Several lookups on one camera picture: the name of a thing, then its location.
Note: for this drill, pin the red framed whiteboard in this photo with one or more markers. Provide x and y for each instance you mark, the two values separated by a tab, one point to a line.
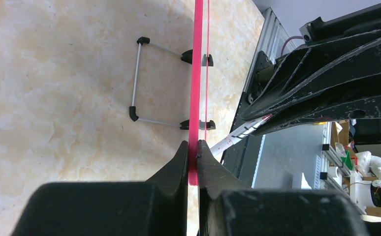
201	9

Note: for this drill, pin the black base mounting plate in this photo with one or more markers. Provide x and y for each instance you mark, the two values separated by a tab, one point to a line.
242	158

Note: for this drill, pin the red whiteboard marker pen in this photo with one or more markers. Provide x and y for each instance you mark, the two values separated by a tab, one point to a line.
239	134

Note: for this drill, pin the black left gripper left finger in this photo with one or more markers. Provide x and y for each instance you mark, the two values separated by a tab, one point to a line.
155	207

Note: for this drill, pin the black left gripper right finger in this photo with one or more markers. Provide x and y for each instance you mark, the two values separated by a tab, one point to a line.
228	207

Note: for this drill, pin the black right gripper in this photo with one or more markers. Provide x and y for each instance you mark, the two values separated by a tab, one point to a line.
335	52

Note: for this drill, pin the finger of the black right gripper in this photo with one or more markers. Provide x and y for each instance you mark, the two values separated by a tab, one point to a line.
363	108

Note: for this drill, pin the metal whiteboard stand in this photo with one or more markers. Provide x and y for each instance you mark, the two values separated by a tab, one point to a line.
161	81

